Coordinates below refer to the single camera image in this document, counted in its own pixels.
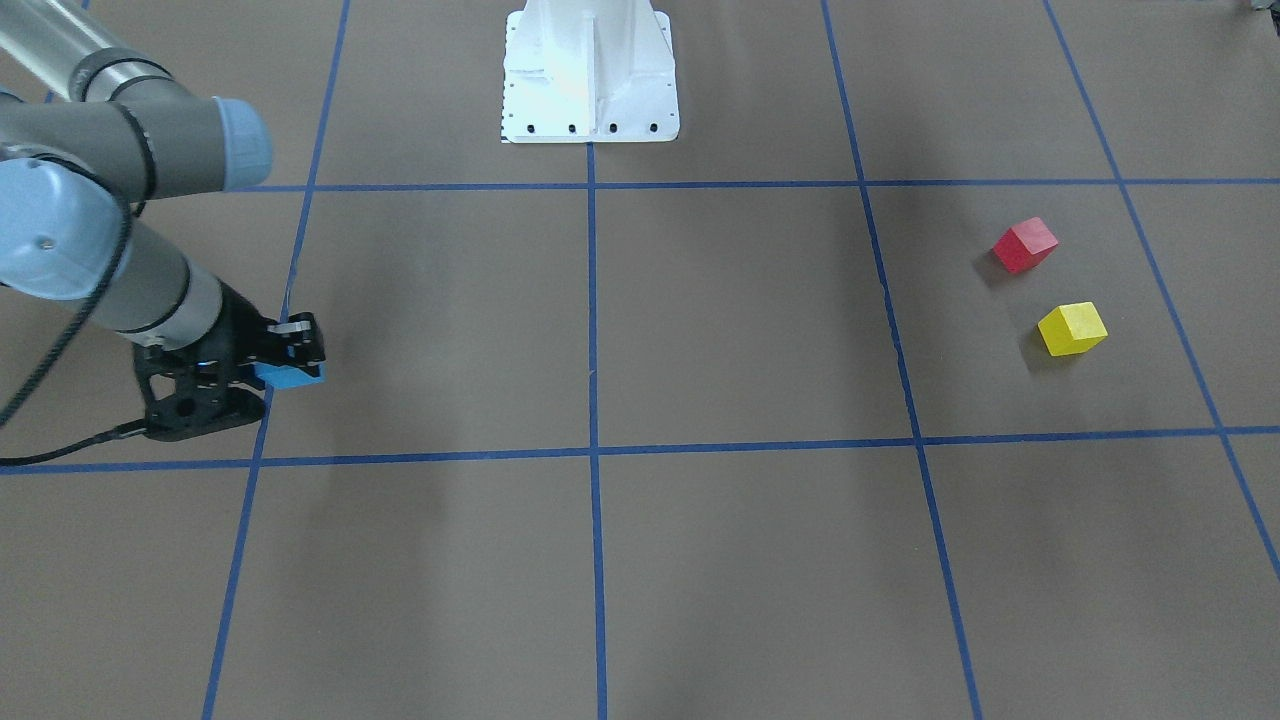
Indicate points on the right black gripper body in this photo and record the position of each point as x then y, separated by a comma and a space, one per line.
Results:
238, 327

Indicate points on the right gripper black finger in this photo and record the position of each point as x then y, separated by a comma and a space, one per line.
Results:
297, 342

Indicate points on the red wooden cube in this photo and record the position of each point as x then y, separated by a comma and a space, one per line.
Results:
1024, 245

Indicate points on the blue wooden cube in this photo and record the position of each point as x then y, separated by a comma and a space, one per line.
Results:
289, 377

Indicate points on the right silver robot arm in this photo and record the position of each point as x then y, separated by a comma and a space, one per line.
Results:
78, 172

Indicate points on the yellow wooden cube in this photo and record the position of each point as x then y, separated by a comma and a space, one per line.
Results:
1072, 329

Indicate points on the white camera mast pedestal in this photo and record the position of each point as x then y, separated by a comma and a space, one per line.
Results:
589, 72

